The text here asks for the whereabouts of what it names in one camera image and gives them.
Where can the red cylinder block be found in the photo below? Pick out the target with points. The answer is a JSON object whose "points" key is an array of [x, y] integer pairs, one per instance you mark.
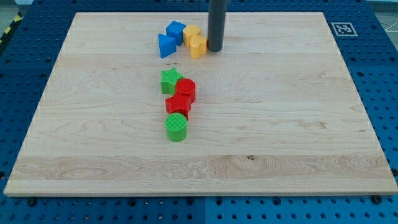
{"points": [[187, 87]]}

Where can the green star block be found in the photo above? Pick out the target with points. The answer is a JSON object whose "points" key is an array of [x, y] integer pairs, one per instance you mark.
{"points": [[169, 79]]}

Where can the blue cube block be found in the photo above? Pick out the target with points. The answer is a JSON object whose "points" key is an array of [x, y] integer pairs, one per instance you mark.
{"points": [[175, 30]]}

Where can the yellow heart block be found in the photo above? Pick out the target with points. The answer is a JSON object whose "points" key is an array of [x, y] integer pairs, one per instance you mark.
{"points": [[198, 46]]}

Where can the red star block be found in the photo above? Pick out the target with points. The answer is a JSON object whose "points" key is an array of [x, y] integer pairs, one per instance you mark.
{"points": [[178, 103]]}

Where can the light wooden board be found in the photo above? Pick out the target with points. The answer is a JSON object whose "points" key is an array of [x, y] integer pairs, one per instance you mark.
{"points": [[276, 113]]}

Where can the blue triangle block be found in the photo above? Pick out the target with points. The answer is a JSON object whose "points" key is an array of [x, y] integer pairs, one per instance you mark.
{"points": [[167, 45]]}

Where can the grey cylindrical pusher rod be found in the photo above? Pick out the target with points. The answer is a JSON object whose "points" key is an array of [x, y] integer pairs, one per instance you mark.
{"points": [[216, 21]]}

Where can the green cylinder block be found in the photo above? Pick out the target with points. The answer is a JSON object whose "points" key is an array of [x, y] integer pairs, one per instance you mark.
{"points": [[176, 127]]}

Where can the white fiducial marker tag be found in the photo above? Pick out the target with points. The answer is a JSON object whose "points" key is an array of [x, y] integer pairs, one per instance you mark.
{"points": [[344, 29]]}

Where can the yellow hexagon block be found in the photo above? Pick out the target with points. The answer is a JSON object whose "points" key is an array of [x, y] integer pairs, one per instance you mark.
{"points": [[188, 32]]}

